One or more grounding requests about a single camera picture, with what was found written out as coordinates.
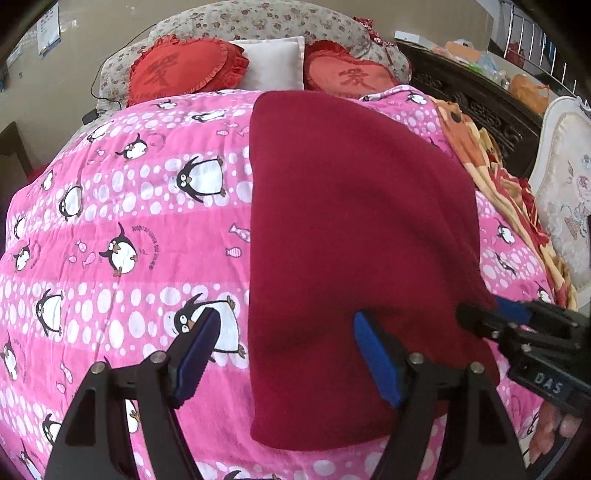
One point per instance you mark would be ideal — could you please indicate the floral upholstered headboard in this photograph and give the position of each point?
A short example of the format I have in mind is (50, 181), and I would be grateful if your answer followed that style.
(258, 14)

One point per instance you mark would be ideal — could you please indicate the dark carved wooden furniture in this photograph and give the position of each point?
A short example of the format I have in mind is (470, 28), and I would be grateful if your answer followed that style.
(480, 106)

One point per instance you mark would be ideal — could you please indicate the metal railing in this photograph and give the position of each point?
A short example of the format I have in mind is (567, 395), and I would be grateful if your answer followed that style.
(545, 41)

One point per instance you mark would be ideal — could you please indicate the dark wooden cabinet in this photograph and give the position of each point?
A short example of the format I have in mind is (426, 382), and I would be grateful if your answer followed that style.
(14, 161)

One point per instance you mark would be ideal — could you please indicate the orange plastic bag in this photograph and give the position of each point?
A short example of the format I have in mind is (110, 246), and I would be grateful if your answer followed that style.
(531, 92)

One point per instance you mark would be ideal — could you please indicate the pink penguin print blanket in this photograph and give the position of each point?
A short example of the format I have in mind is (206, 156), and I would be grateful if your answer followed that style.
(115, 194)

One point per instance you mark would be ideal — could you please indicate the dark red fleece garment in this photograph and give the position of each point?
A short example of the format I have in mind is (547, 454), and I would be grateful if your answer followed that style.
(351, 207)

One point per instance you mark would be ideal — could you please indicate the person's right hand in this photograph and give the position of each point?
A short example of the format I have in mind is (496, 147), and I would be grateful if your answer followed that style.
(551, 434)

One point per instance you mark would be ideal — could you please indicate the black power adapter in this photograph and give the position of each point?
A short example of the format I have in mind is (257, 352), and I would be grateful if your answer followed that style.
(90, 117)

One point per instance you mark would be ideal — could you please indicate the orange floral blanket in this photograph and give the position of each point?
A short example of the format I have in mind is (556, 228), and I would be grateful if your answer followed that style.
(498, 175)

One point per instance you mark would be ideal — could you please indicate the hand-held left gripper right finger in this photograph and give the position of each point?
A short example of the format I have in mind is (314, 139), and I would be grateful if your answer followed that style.
(376, 360)

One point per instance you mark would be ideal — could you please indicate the large red heart pillow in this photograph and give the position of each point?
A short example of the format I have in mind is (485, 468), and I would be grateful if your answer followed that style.
(175, 64)

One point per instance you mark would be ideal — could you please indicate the white upholstered chair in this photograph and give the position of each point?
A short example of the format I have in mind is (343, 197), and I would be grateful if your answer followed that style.
(568, 184)

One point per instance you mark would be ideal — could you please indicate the small red heart pillow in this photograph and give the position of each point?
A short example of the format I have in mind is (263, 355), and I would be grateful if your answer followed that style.
(351, 74)

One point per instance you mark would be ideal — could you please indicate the red canister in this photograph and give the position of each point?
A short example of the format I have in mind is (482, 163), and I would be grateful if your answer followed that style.
(513, 50)

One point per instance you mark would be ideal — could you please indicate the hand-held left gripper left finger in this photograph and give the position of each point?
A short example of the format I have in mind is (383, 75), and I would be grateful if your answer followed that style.
(198, 355)

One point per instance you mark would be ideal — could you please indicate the wall calendar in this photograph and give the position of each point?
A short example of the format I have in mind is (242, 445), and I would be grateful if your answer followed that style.
(49, 27)

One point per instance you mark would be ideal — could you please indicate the white flat box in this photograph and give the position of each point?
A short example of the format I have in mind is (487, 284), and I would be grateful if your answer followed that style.
(407, 36)

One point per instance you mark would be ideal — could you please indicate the white square pillow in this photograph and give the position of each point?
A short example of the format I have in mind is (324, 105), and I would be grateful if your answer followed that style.
(272, 62)

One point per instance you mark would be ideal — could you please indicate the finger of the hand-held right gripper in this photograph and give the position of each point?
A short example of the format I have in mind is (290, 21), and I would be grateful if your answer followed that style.
(513, 310)
(478, 321)

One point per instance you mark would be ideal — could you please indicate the cardboard box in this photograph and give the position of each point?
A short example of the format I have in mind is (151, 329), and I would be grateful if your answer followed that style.
(461, 50)

